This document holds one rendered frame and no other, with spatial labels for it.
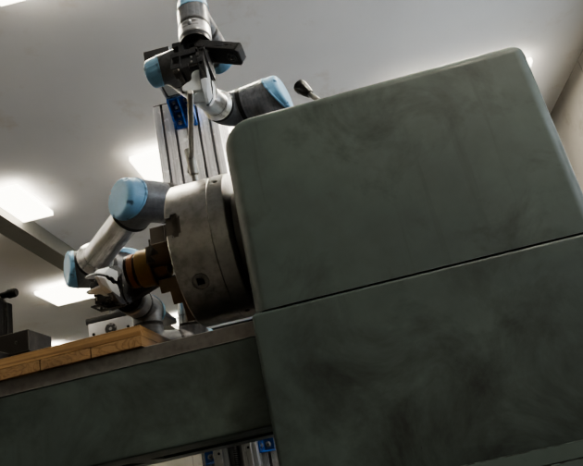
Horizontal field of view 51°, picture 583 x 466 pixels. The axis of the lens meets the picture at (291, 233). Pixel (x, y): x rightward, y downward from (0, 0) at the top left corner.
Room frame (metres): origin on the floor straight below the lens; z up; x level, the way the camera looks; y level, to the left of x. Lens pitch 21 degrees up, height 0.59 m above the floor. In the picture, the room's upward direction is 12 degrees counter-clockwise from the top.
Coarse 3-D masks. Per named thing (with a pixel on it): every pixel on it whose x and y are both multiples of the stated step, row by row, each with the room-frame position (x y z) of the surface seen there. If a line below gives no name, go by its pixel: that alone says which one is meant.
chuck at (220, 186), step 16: (224, 176) 1.15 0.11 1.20; (208, 192) 1.11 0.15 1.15; (224, 192) 1.12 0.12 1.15; (208, 208) 1.10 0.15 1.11; (224, 208) 1.10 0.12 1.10; (224, 224) 1.09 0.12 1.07; (224, 240) 1.10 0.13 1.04; (224, 256) 1.11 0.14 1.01; (240, 256) 1.16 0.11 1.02; (224, 272) 1.13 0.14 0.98; (240, 272) 1.13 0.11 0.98; (240, 288) 1.16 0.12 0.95; (240, 304) 1.20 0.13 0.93
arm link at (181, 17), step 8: (184, 0) 1.13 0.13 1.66; (192, 0) 1.12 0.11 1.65; (200, 0) 1.13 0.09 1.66; (184, 8) 1.12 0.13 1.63; (192, 8) 1.12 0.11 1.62; (200, 8) 1.13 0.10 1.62; (208, 8) 1.17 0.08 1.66; (184, 16) 1.11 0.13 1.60; (192, 16) 1.11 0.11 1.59; (200, 16) 1.12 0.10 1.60; (208, 16) 1.15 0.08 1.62; (208, 24) 1.13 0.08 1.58
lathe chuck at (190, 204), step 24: (168, 192) 1.14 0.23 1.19; (192, 192) 1.12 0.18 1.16; (168, 216) 1.11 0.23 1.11; (192, 216) 1.10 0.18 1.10; (168, 240) 1.11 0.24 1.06; (192, 240) 1.10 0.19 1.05; (192, 264) 1.12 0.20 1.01; (216, 264) 1.12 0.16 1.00; (192, 288) 1.15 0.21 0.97; (216, 288) 1.15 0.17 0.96; (192, 312) 1.20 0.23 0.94; (216, 312) 1.21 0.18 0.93
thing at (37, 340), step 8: (0, 336) 1.34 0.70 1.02; (8, 336) 1.33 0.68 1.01; (16, 336) 1.33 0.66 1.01; (24, 336) 1.33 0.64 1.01; (32, 336) 1.35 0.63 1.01; (40, 336) 1.38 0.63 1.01; (48, 336) 1.42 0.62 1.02; (0, 344) 1.34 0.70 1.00; (8, 344) 1.33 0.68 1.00; (16, 344) 1.33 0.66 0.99; (24, 344) 1.33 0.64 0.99; (32, 344) 1.35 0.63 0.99; (40, 344) 1.38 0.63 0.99; (48, 344) 1.41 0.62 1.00; (8, 352) 1.33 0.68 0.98; (16, 352) 1.33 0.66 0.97; (24, 352) 1.34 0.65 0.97
